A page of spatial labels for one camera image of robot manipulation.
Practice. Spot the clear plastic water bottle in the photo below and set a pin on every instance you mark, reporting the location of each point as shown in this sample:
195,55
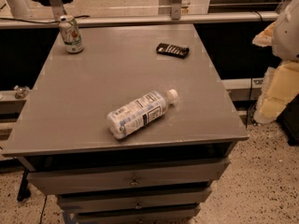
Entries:
140,112

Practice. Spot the grey drawer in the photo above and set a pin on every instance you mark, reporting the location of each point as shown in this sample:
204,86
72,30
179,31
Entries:
135,200
130,216
128,176

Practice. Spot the top grey drawer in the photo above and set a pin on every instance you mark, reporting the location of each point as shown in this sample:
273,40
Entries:
128,176

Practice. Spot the white pipe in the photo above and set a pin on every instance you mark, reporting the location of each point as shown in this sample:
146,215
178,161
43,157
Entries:
19,9

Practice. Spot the black rxbar chocolate bar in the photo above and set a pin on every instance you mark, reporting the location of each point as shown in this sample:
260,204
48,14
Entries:
172,50

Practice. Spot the grey drawer cabinet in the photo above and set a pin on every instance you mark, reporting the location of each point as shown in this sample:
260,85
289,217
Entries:
63,124

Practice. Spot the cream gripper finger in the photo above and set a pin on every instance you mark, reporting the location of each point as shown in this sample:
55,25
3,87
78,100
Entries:
280,86
264,38

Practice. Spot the grey metal rail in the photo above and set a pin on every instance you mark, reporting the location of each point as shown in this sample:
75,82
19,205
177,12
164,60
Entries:
10,23

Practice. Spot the green white soda can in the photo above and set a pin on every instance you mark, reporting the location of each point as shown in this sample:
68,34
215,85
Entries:
70,34

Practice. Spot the small crumpled shiny object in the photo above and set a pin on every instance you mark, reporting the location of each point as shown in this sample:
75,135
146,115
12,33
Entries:
21,92

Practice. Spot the bottom grey drawer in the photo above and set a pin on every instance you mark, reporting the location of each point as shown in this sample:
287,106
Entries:
130,216

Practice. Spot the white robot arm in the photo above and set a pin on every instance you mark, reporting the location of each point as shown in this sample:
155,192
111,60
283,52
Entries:
285,39

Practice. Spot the middle grey drawer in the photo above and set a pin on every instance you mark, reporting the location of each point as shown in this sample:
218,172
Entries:
135,200

